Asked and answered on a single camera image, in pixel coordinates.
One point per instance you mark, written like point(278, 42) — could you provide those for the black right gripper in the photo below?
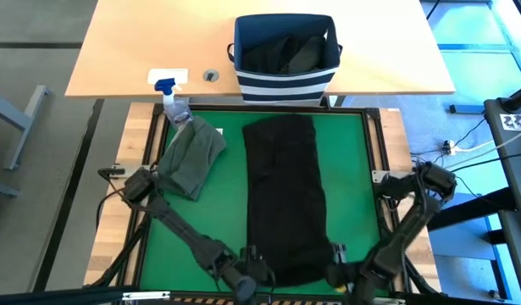
point(349, 277)

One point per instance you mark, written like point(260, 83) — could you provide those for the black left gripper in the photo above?
point(251, 264)

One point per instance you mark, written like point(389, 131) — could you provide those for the black garment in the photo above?
point(285, 190)

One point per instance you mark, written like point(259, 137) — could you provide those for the dark green garment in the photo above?
point(192, 161)

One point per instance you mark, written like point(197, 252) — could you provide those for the charcoal garment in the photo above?
point(285, 55)

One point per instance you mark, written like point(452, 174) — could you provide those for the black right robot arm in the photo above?
point(406, 229)

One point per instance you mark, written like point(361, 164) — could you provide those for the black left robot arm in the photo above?
point(179, 229)

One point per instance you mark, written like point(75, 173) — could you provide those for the navy white striped laundry bin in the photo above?
point(285, 89)

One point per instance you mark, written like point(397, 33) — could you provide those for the yellow black hazard tape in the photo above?
point(201, 302)

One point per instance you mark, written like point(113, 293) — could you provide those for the clear spray bottle blue trigger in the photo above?
point(175, 110)

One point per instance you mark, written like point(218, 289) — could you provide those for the round desk grommet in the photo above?
point(211, 75)

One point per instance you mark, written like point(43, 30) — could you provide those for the grey equipment cart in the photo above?
point(514, 169)

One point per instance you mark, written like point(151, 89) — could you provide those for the white label card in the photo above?
point(181, 73)

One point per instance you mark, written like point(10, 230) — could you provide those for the white printed paper tag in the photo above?
point(514, 122)

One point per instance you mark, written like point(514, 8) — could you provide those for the black pole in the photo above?
point(516, 100)

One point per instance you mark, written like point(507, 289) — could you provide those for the light wooden desk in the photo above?
point(137, 42)

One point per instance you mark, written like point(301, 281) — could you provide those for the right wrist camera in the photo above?
point(339, 253)

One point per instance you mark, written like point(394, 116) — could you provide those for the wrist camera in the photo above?
point(339, 253)
point(244, 290)

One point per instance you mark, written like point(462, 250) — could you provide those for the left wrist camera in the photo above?
point(244, 290)

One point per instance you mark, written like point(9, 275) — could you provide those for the silver frame bracket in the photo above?
point(145, 295)
point(387, 301)

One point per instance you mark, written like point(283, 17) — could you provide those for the black table frame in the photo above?
point(285, 108)

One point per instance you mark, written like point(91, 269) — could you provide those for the grey metal desk frame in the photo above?
point(25, 123)

